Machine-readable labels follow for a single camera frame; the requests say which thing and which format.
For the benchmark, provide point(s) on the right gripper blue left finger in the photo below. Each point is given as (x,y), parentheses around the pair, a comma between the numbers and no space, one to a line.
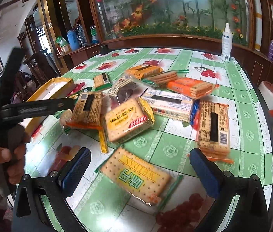
(29,213)

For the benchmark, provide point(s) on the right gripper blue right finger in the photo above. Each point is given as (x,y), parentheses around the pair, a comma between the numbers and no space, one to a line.
(251,213)

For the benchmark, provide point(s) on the brown barcode cracker pack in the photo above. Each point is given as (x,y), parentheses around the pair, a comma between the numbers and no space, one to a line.
(87,112)

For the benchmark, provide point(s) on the orange barcode cracker pack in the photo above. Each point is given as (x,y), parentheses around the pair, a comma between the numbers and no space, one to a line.
(213,136)

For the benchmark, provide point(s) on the WEIDAN yellow cracker pack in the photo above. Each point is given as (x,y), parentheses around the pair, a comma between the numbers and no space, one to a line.
(145,182)

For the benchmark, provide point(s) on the yellow red cracker pack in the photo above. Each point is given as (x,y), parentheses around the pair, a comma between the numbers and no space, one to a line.
(128,120)

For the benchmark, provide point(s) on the clear dried plum packet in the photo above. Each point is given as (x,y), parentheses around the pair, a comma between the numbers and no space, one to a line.
(124,88)

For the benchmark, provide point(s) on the white blue cracker pack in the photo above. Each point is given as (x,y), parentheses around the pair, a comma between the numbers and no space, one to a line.
(169,104)

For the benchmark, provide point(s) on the orange sandwich cracker pack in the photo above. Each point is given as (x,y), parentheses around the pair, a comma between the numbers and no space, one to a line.
(192,88)

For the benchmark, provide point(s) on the orange snack pack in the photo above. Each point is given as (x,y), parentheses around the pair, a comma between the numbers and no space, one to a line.
(143,71)

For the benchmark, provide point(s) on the long green cracker pack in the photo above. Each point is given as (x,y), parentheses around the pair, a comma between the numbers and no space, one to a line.
(102,82)

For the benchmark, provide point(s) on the person's left hand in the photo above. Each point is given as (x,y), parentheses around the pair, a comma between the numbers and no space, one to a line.
(3,161)

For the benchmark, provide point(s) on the yellow rimmed white tray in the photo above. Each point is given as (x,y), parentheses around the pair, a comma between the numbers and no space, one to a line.
(54,88)

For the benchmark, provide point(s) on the dark wooden chair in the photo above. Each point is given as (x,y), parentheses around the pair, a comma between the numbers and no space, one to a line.
(42,67)

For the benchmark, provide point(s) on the wooden side cabinet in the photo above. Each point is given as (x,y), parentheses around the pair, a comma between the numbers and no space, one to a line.
(74,58)

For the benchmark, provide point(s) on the green snack bag on shelf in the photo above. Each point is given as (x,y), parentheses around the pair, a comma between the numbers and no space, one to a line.
(61,41)

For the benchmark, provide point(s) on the blue thermos bottle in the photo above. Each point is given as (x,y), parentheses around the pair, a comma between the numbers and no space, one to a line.
(73,41)

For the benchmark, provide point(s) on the white red stool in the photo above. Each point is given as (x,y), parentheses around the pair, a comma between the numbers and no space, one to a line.
(266,89)

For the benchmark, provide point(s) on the small black cup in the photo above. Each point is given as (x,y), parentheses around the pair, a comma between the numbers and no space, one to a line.
(104,49)

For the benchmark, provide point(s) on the floral glass partition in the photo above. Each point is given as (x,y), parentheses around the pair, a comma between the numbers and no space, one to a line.
(124,18)

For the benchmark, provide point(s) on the white spray bottle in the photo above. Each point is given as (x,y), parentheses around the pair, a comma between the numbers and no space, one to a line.
(226,43)

